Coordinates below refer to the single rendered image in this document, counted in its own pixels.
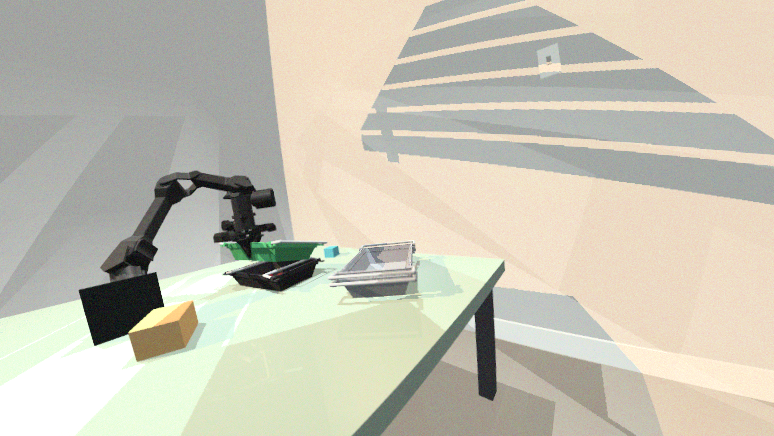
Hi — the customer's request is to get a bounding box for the small cyan cube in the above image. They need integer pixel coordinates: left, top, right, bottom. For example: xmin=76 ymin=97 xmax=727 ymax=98
xmin=324 ymin=246 xmax=339 ymax=258

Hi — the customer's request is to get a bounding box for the tan cube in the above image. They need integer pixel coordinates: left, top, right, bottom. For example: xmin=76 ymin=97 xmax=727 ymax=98
xmin=128 ymin=300 xmax=198 ymax=362

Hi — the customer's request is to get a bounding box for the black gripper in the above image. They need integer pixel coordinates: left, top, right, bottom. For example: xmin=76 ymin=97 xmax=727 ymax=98
xmin=213 ymin=210 xmax=277 ymax=258

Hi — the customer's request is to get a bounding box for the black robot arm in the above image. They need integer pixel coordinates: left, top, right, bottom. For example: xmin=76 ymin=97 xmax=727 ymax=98
xmin=100 ymin=171 xmax=276 ymax=282

